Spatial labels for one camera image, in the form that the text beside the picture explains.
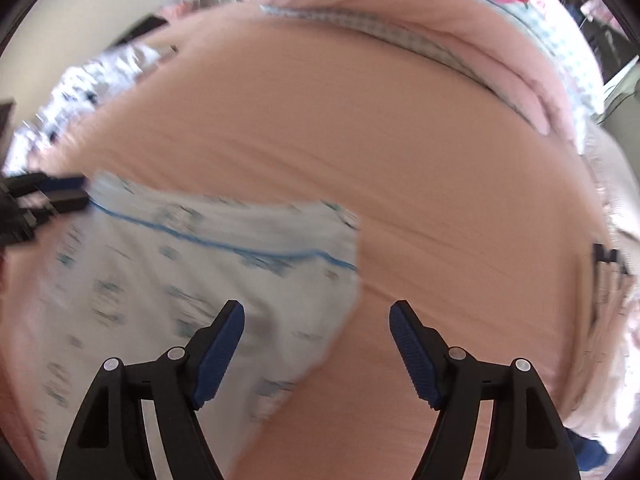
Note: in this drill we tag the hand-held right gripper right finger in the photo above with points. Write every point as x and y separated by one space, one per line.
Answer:
412 360

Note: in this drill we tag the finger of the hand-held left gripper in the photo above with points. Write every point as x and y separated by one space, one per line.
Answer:
60 184
70 204

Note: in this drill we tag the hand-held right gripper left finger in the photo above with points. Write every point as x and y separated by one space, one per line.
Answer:
220 355

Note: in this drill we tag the light blue printed pants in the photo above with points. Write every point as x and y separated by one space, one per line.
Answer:
175 270

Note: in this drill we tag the white navy printed clothes pile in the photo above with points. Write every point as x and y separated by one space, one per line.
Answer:
85 85

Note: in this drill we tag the dark furniture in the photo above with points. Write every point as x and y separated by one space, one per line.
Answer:
6 125

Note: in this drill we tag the dark object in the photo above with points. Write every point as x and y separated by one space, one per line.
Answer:
142 30

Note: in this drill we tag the pink bed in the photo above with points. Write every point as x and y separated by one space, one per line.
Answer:
400 185

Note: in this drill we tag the folded pink garment navy collar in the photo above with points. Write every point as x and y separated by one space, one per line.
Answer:
610 310

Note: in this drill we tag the pink checked quilt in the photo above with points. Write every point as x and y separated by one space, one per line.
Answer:
400 15

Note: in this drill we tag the dark desk clutter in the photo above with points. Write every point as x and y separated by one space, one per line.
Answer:
600 35

